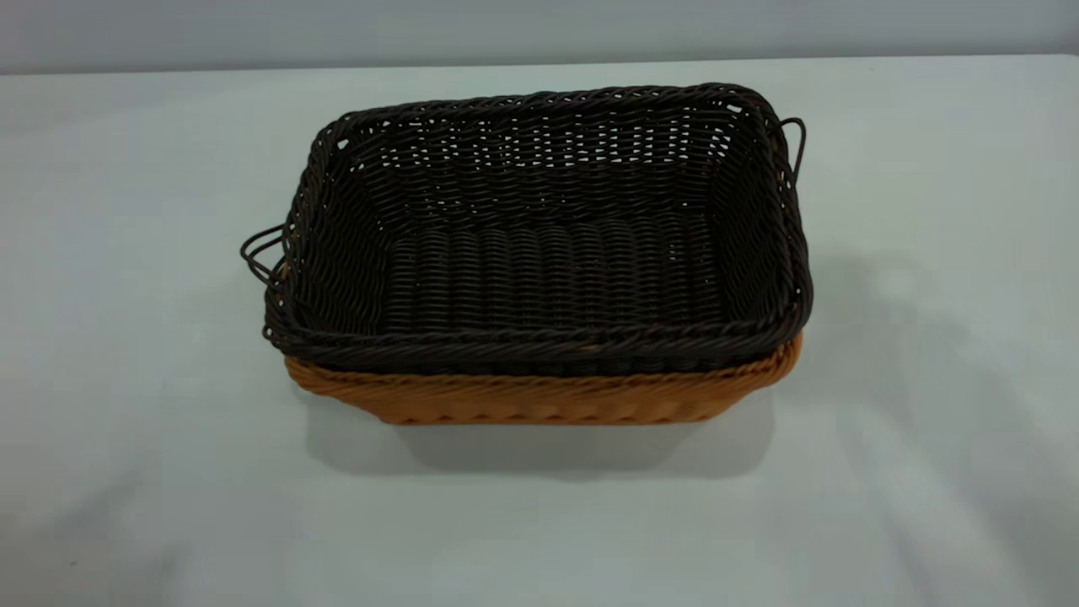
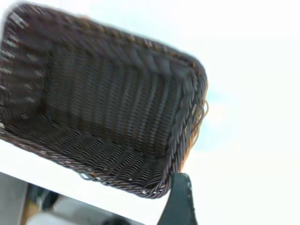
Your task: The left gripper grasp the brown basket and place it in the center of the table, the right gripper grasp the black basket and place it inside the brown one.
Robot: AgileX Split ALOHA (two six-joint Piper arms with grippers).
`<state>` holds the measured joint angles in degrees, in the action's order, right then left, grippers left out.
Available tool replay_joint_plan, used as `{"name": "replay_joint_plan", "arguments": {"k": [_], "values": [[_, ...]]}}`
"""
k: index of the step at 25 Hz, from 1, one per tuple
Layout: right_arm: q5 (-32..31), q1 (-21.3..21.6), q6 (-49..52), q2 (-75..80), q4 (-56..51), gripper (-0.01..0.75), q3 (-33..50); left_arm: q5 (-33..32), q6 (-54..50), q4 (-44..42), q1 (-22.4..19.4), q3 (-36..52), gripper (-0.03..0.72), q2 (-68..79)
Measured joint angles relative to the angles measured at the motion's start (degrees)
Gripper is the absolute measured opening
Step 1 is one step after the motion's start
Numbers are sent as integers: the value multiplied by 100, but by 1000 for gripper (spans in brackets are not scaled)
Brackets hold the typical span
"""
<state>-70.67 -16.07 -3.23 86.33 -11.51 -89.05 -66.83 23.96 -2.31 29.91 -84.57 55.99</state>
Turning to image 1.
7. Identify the dark brown wicker basket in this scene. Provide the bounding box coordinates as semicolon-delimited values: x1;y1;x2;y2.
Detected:
240;82;815;377

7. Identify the tan orange wicker basket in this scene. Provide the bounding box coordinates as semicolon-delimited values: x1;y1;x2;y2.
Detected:
284;332;804;426

